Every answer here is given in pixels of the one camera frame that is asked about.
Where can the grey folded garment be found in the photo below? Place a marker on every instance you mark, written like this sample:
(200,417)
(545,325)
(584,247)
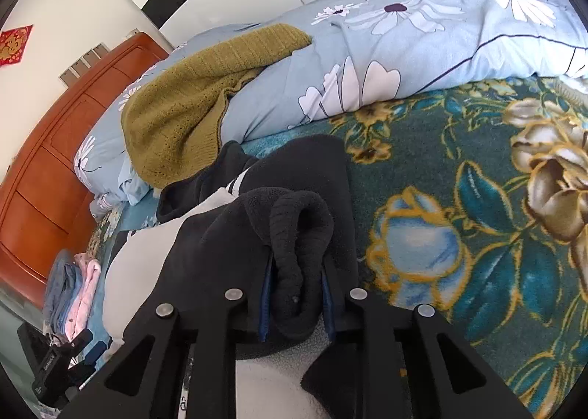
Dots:
(62,287)

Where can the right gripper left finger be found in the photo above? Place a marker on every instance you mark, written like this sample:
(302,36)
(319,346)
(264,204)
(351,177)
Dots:
(200,319)

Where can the teal floral bed blanket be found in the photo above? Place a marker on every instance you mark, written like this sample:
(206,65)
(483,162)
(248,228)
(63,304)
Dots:
(474,200)

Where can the pink folded garment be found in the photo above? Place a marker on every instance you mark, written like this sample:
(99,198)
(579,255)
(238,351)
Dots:
(79,311)

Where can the light blue floral duvet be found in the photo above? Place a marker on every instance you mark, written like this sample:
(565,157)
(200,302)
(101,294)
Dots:
(362,51)

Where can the mustard knitted sweater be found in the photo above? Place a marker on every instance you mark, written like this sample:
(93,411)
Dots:
(171,125)

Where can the orange wooden headboard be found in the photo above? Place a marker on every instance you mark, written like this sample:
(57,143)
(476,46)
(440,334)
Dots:
(44,206)

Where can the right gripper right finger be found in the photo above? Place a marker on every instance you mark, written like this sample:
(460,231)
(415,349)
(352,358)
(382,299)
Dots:
(389,362)

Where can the red paper wall decoration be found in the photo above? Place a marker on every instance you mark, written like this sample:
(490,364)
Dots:
(12,45)

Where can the black and grey fleece jacket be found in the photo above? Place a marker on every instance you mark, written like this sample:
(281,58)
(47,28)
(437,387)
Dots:
(294,204)

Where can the wall switch panel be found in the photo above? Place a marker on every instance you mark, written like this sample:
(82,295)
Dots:
(70,75)

